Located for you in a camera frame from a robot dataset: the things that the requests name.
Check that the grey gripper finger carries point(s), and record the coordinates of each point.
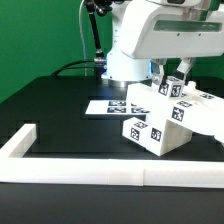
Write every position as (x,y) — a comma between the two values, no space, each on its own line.
(184,68)
(158,74)

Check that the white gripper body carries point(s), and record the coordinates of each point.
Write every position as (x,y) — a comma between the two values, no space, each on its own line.
(152,30)

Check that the white tagged cube nut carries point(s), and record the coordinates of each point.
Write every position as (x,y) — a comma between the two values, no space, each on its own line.
(172,88)

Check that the white chair back frame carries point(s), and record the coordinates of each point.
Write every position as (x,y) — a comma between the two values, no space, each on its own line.
(196,110)

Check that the white chair seat part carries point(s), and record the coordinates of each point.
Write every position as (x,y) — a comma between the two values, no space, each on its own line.
(164,135)

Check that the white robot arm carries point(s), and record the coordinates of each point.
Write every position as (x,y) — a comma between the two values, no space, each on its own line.
(122,68)

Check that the white fiducial marker sheet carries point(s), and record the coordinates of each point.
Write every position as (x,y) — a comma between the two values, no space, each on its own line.
(109,107)

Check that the white U-shaped obstacle fence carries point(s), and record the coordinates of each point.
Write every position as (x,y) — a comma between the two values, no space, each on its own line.
(16,168)

